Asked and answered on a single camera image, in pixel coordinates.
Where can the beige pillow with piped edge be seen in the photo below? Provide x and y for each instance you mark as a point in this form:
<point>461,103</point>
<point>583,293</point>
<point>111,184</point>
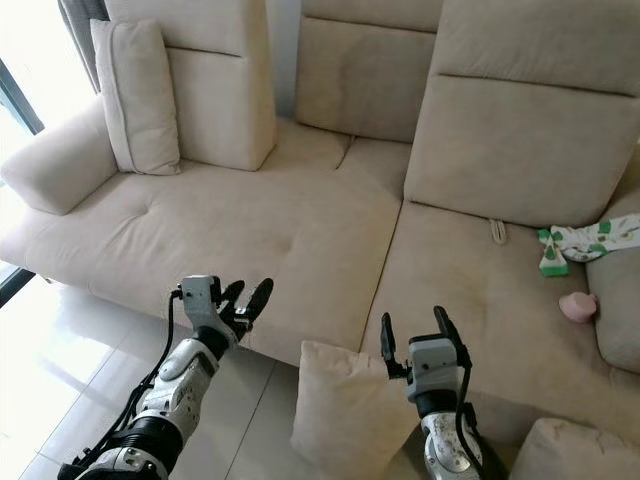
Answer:
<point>138,100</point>

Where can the small pink round object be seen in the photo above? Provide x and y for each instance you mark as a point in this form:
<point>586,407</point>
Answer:
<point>578,307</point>

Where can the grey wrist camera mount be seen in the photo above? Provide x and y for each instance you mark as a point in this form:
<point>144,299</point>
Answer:
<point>200,300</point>
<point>434,364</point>

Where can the plain beige square pillow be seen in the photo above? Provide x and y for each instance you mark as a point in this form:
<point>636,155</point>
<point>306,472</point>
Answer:
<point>350,415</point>
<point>575,455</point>

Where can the grey curtain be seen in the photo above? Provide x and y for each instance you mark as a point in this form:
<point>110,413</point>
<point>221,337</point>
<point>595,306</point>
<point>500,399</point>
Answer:
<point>82,38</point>

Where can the green white patterned cloth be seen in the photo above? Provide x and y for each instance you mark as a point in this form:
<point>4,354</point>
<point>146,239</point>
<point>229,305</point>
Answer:
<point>590,242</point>

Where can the wide beige sofa back cushion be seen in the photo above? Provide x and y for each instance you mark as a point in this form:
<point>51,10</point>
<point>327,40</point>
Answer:
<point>530,140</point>

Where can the beige fabric sofa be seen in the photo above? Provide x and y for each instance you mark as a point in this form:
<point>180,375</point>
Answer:
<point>220,235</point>

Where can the black window frame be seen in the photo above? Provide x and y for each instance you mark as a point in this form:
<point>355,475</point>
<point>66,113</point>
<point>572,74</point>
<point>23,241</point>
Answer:
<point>15,283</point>

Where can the low beige sofa back cushion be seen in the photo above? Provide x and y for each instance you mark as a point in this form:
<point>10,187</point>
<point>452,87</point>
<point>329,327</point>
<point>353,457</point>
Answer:
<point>360,78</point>

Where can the narrow beige sofa back cushion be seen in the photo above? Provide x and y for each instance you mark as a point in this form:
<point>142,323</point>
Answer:
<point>225,100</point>

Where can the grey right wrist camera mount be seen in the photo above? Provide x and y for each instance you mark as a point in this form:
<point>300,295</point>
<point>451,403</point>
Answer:
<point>434,364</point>

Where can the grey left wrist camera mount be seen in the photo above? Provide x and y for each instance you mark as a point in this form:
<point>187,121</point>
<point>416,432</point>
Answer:
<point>200,300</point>

